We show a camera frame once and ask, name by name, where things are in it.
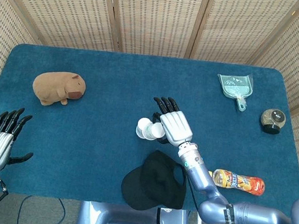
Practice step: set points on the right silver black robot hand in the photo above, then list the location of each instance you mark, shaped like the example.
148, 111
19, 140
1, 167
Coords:
176, 126

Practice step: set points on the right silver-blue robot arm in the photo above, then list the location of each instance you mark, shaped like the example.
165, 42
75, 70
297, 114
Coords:
198, 177

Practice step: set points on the black baseball cap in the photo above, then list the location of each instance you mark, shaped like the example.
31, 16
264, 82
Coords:
155, 184

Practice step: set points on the green dustpan in plastic wrap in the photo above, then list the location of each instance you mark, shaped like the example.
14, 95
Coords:
234, 85

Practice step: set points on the orange label drink bottle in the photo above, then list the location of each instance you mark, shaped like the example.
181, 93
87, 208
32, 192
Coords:
238, 181

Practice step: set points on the blue felt table mat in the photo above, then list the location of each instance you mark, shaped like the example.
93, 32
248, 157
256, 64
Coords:
101, 86

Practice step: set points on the brown capybara plush toy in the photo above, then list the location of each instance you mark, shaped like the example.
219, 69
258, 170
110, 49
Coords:
56, 87

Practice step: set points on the glass spice jar black lid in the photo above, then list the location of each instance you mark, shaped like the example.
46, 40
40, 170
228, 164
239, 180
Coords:
271, 121

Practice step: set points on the silver-blue robot torso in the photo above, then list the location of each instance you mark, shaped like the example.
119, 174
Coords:
128, 221

